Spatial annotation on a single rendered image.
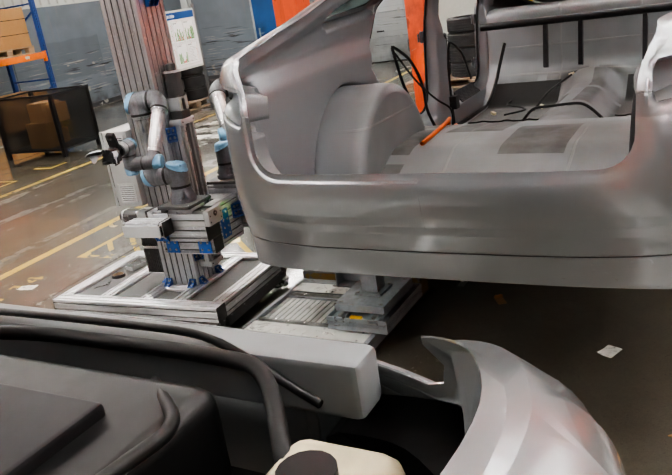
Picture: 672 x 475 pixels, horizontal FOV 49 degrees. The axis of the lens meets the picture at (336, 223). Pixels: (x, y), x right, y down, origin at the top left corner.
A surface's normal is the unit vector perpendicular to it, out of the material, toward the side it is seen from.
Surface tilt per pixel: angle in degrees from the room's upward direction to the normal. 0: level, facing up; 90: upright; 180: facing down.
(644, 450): 0
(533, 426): 31
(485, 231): 108
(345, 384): 90
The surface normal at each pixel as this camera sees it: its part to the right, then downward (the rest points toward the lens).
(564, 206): -0.37, 0.47
